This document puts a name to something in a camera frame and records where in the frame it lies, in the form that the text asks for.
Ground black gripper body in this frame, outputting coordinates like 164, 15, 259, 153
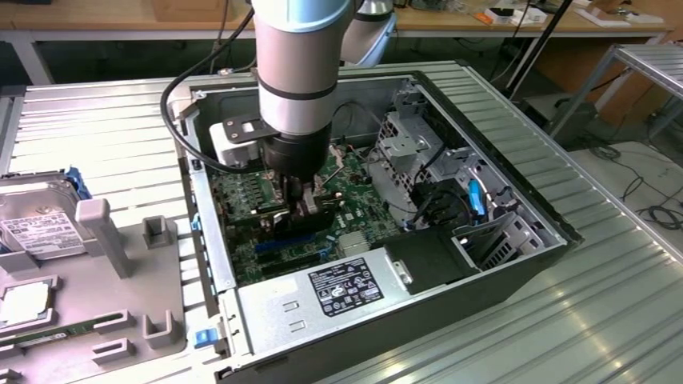
264, 127, 334, 180

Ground green RAM module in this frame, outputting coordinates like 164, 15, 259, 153
234, 207, 339, 243

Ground metal socket cover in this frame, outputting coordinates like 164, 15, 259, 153
329, 143, 350, 178

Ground green motherboard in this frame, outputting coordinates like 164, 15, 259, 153
206, 139, 403, 282

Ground blue expansion slot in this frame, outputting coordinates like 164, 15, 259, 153
254, 235, 323, 254

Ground small silver chipset heatsink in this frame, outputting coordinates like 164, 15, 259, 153
338, 233, 374, 254

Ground black expansion slot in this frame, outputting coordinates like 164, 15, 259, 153
259, 251, 323, 278

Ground perforated metal disk bay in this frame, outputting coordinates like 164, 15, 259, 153
367, 109, 478, 226

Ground black plastic air shroud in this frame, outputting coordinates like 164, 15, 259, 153
370, 229, 483, 296

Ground silver power supply unit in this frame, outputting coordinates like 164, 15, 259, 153
234, 247, 417, 354

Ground blue disk bay latch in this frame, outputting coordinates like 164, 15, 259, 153
466, 178, 489, 216

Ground open black PC case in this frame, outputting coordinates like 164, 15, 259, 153
179, 70, 587, 382

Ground wooden desk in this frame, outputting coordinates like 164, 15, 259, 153
0, 0, 675, 41

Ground grey parts rack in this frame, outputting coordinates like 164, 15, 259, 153
0, 196, 190, 384

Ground hard disk with blue carrier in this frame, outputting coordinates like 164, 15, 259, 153
0, 166, 94, 262

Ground black box under table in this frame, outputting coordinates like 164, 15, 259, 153
521, 94, 599, 146

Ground black tripod pole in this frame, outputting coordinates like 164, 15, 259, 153
505, 0, 574, 99

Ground black and white box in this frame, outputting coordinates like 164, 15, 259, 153
487, 6, 550, 25

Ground green RAM stick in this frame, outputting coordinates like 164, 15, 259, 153
0, 314, 123, 348

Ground silver CPU chip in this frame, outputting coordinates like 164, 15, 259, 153
0, 284, 56, 323

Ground white flat box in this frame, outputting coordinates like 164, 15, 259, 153
573, 6, 635, 28

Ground metal slat side table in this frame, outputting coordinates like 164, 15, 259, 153
547, 42, 683, 140

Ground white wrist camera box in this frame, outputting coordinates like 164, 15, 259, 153
210, 115, 280, 170

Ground black wire in case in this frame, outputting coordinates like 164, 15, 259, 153
334, 101, 385, 146

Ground thick black camera cable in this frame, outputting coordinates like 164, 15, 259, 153
162, 66, 270, 174

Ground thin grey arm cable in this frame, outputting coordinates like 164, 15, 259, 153
215, 0, 256, 76

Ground black floor cables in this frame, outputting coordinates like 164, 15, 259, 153
585, 138, 683, 234

